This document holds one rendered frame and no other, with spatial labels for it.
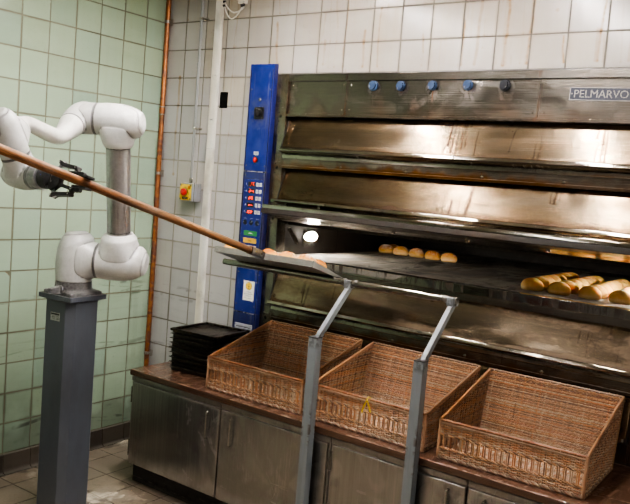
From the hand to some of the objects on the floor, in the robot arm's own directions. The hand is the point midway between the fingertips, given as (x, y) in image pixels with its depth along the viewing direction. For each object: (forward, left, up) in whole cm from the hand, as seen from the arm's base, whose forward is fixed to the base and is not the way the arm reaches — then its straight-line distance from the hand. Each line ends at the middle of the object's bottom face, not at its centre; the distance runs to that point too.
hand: (83, 182), depth 253 cm
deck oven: (+64, +240, -151) cm, 290 cm away
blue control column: (-32, +245, -151) cm, 290 cm away
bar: (+33, +97, -151) cm, 182 cm away
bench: (+52, +117, -151) cm, 198 cm away
